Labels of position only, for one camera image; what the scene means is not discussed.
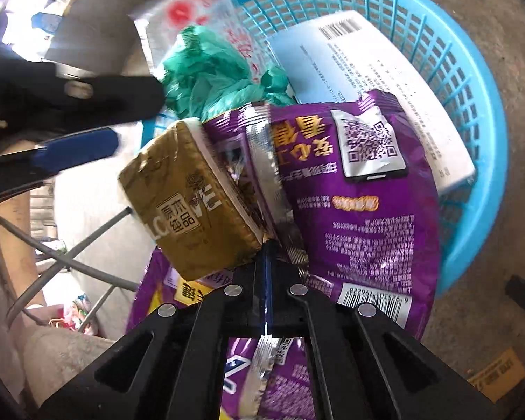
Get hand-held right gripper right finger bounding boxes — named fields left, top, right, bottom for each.
left=269, top=245, right=495, bottom=420

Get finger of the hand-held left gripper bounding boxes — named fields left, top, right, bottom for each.
left=0, top=48, right=166, bottom=141
left=0, top=128, right=120, bottom=204

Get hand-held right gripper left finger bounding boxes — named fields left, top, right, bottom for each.
left=37, top=245, right=267, bottom=420

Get green plastic bag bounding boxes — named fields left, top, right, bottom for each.
left=160, top=25, right=296, bottom=123

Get red and white snack bag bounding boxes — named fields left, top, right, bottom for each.
left=129, top=0, right=272, bottom=92

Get gold packet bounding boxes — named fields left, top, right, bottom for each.
left=118, top=118, right=263, bottom=281

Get purple snack bag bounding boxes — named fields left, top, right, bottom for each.
left=127, top=89, right=442, bottom=420

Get light blue cardboard box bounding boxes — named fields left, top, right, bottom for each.
left=267, top=10, right=477, bottom=195

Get blue plastic basket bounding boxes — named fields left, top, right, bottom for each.
left=133, top=0, right=508, bottom=300

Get yellow cardboard piece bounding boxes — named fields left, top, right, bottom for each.
left=466, top=348, right=525, bottom=403

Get grey metal wire frame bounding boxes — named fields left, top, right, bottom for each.
left=0, top=208, right=141, bottom=333

